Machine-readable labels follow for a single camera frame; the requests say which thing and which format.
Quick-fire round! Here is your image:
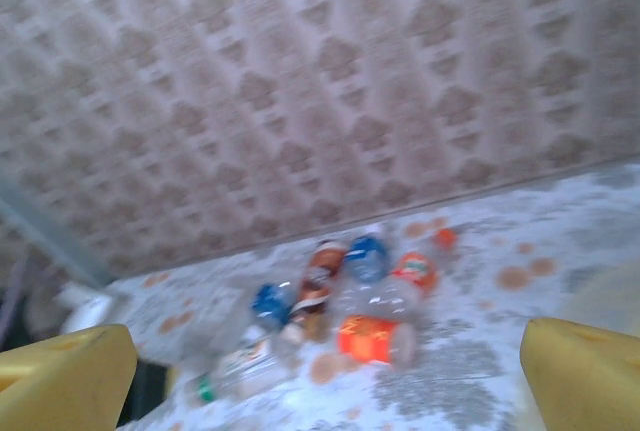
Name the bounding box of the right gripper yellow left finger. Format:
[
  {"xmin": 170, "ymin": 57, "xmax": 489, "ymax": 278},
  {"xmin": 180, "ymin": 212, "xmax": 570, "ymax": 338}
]
[{"xmin": 0, "ymin": 323, "xmax": 139, "ymax": 431}]

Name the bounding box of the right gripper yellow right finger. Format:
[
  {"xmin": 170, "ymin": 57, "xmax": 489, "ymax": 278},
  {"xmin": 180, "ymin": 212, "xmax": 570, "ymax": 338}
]
[{"xmin": 519, "ymin": 317, "xmax": 640, "ymax": 431}]

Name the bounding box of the beige label green cap bottle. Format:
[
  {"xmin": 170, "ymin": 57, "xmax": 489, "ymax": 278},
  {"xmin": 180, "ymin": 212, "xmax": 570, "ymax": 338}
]
[{"xmin": 194, "ymin": 330, "xmax": 301, "ymax": 402}]

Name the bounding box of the blue label clear bottle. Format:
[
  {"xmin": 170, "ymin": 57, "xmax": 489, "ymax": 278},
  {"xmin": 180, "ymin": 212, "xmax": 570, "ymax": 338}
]
[{"xmin": 249, "ymin": 283, "xmax": 296, "ymax": 327}]

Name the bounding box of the orange cap plastic bottle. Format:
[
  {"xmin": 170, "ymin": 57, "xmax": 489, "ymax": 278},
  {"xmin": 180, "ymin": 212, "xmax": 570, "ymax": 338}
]
[{"xmin": 334, "ymin": 228, "xmax": 459, "ymax": 322}]

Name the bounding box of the brown label plastic bottle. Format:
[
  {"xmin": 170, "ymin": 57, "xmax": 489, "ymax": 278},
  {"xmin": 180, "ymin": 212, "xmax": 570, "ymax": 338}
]
[{"xmin": 287, "ymin": 239, "xmax": 349, "ymax": 345}]

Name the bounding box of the large orange label bottle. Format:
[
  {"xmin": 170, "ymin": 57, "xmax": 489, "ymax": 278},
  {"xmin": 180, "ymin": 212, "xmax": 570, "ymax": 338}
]
[{"xmin": 337, "ymin": 314, "xmax": 419, "ymax": 368}]

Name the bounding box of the aluminium frame post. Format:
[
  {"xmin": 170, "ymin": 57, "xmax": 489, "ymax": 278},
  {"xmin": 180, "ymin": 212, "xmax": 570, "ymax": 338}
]
[{"xmin": 0, "ymin": 185, "xmax": 114, "ymax": 292}]

